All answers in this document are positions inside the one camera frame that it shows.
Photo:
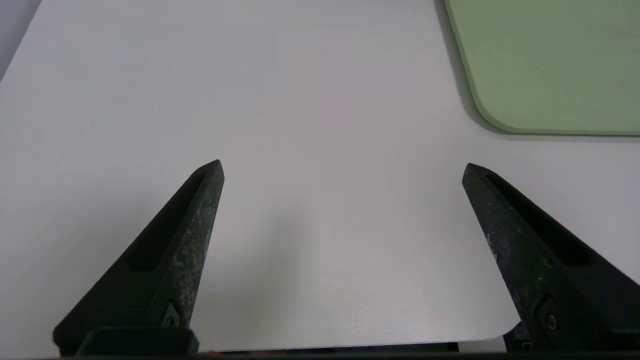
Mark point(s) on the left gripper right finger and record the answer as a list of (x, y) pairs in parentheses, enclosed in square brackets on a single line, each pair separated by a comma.
[(560, 290)]

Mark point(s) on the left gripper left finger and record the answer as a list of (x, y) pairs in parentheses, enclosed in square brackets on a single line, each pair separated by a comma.
[(150, 295)]

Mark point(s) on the light green plastic tray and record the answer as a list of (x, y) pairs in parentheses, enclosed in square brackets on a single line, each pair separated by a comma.
[(550, 60)]

